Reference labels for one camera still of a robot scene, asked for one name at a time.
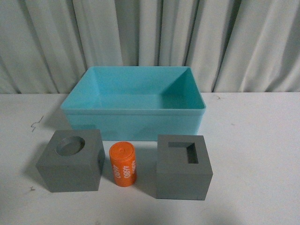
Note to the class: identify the orange cylinder with white numbers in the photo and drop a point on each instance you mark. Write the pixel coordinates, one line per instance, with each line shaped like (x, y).
(123, 161)

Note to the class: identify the gray cube with L slot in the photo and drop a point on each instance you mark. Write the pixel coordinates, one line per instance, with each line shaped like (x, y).
(183, 169)

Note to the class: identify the gray cube with round hole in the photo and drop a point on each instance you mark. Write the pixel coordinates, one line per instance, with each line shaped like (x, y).
(72, 161)

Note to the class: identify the light blue plastic box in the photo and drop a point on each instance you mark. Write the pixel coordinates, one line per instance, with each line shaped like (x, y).
(136, 103)

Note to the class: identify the white pleated curtain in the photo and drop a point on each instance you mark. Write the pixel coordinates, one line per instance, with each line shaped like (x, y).
(231, 45)

